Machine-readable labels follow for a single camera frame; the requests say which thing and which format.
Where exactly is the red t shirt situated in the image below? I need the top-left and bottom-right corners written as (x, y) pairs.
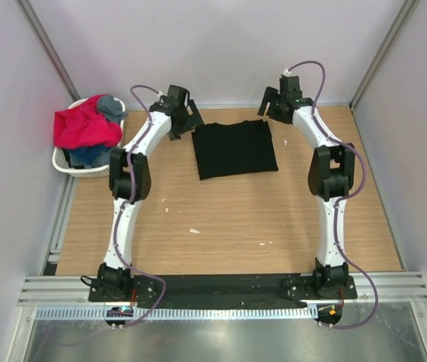
top-left (53, 94), bottom-right (122, 149)

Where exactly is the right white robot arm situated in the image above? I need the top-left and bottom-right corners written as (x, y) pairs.
top-left (258, 70), bottom-right (357, 299)

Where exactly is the dark blue t shirt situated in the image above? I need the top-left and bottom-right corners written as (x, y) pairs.
top-left (67, 144), bottom-right (111, 169)

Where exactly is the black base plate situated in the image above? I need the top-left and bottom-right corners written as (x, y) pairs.
top-left (82, 274), bottom-right (358, 310)

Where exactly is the grey blue t shirt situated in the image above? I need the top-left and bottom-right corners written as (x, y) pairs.
top-left (97, 95), bottom-right (127, 124)

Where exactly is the aluminium frame rail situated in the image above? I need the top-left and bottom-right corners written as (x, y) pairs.
top-left (17, 271), bottom-right (427, 306)

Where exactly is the white slotted cable duct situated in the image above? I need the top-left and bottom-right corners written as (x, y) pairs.
top-left (35, 305), bottom-right (318, 321)

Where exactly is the white laundry basket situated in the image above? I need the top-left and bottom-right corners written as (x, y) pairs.
top-left (51, 97), bottom-right (126, 178)

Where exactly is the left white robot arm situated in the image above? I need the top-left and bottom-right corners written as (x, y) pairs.
top-left (89, 85), bottom-right (204, 302)

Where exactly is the black t shirt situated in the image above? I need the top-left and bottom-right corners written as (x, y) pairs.
top-left (192, 119), bottom-right (278, 180)

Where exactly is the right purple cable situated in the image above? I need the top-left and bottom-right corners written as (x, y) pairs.
top-left (283, 60), bottom-right (379, 332)

